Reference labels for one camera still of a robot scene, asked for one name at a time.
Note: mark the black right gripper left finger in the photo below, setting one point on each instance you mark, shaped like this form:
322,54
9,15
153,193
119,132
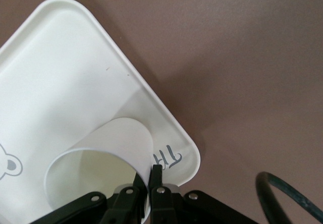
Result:
126,201

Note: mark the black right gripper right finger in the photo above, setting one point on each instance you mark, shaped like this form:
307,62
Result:
161,203

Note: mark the white plastic cup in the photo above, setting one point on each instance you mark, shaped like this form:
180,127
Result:
121,138

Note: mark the cream tray with bear print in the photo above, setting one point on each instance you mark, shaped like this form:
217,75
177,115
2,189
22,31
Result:
63,70

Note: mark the brown table mat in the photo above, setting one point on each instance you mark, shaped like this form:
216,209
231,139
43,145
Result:
239,57

